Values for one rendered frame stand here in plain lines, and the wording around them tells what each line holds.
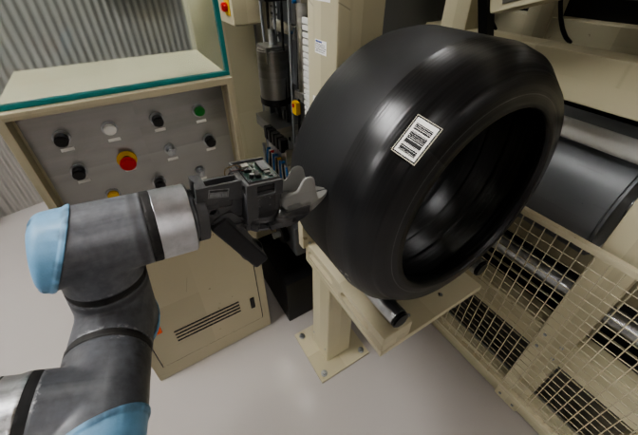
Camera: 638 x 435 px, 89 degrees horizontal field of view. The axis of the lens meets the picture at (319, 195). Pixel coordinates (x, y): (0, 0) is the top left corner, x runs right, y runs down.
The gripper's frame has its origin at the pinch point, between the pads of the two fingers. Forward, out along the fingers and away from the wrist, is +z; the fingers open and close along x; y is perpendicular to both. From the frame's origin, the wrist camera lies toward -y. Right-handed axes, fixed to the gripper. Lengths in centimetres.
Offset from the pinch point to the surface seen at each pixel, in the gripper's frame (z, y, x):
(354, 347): 49, -117, 24
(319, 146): 2.5, 6.3, 5.0
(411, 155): 6.9, 11.4, -10.8
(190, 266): -15, -63, 57
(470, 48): 20.3, 23.6, -5.2
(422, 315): 30, -39, -10
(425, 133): 8.8, 14.1, -10.5
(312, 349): 31, -119, 34
